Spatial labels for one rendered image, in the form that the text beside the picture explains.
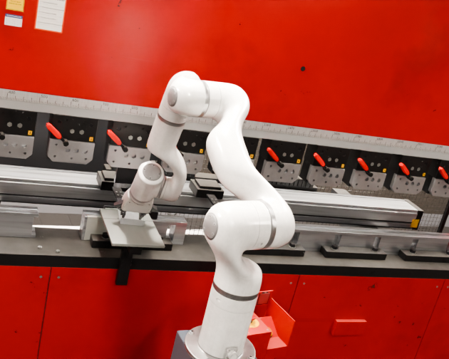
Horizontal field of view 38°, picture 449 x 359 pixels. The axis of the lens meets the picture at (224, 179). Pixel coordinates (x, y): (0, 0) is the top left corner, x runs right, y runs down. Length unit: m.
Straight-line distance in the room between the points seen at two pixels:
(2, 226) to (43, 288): 0.25
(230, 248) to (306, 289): 1.22
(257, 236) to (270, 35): 0.98
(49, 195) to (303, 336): 1.19
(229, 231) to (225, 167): 0.20
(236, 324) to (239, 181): 0.35
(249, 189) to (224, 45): 0.78
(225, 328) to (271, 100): 1.02
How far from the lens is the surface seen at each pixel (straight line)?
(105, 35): 2.19
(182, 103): 1.71
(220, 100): 1.75
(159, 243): 2.23
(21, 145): 2.27
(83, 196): 2.66
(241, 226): 1.52
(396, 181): 2.81
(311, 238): 2.75
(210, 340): 1.71
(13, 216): 2.37
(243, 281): 1.60
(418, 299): 3.06
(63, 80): 2.20
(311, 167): 2.59
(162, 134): 1.97
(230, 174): 1.63
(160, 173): 2.07
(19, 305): 2.41
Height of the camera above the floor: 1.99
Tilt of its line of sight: 20 degrees down
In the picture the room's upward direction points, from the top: 14 degrees clockwise
